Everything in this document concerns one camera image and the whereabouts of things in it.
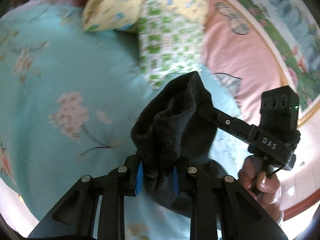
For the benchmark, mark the yellow cartoon print pillow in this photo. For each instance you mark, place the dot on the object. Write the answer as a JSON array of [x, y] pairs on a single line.
[[99, 15]]

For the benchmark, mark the gold framed floral headboard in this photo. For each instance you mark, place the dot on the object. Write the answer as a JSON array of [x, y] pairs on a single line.
[[293, 36]]

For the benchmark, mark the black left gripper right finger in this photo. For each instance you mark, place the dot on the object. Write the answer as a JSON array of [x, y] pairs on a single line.
[[195, 183]]

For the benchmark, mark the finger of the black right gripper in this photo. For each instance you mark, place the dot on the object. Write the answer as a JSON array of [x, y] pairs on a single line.
[[227, 123]]

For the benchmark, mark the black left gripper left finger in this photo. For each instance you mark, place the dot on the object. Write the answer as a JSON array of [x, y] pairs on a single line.
[[123, 181]]

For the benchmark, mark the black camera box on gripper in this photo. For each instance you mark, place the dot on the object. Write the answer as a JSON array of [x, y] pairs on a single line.
[[279, 109]]

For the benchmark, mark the green white checkered pillow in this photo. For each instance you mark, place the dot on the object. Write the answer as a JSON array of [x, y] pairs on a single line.
[[168, 43]]

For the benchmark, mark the pink quilt with plaid hearts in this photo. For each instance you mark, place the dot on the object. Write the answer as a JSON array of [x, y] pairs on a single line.
[[236, 49]]

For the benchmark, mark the black pants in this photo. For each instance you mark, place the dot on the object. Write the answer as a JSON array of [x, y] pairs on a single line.
[[170, 127]]

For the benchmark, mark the right hand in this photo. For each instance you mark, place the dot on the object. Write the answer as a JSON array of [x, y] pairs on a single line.
[[266, 191]]

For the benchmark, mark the light blue floral bedsheet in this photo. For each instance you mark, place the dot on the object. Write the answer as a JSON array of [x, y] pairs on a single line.
[[69, 100]]

